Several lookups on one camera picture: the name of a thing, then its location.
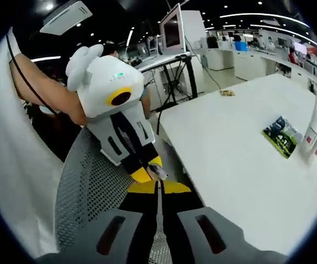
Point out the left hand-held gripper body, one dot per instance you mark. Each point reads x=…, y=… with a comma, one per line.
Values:
x=100, y=82

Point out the green snack packet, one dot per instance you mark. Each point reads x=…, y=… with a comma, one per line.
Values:
x=282, y=137

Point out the grey mesh office chair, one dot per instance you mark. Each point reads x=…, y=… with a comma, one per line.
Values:
x=92, y=178

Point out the black monitor stand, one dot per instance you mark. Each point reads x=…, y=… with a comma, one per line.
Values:
x=192, y=79

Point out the row of white office desks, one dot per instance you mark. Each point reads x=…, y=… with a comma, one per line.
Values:
x=251, y=66

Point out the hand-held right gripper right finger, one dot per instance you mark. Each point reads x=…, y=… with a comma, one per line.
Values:
x=180, y=203

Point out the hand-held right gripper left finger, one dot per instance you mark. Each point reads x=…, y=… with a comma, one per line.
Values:
x=136, y=203

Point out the white ceiling air conditioner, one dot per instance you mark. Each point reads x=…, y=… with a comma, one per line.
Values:
x=64, y=17

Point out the white-framed monitor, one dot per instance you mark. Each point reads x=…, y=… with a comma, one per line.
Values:
x=172, y=30

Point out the wall screen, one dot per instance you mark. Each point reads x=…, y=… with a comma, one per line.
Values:
x=300, y=47

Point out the gold foil snack packet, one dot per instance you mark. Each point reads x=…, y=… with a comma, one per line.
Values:
x=227, y=93

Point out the white keyboard tray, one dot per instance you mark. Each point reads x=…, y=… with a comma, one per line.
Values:
x=152, y=63

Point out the person's white shirt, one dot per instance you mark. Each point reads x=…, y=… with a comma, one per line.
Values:
x=10, y=151

